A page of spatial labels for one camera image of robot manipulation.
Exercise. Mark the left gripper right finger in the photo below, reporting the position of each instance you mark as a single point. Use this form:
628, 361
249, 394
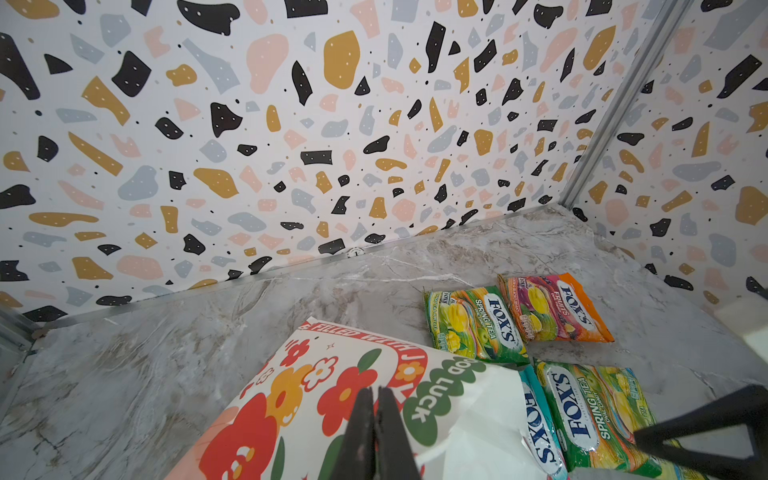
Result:
394, 456

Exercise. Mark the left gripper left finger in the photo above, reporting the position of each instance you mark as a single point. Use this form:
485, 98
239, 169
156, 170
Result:
356, 456

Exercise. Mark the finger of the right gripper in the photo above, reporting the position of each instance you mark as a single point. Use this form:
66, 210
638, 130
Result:
747, 407

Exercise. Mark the white paper bag with flower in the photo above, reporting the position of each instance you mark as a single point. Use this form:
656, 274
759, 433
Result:
463, 419

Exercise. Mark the teal mint candy packet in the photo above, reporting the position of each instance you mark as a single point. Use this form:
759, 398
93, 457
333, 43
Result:
542, 439

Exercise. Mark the green spring tea candy packet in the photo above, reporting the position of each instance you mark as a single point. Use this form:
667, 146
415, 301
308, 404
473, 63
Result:
596, 411

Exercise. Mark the green yellow candy packet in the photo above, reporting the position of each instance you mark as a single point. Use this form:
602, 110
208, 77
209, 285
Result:
475, 324

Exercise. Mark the orange pink candy packet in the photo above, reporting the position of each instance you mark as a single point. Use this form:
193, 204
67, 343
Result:
552, 308

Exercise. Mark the right aluminium corner post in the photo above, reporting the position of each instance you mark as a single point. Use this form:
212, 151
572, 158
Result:
645, 61

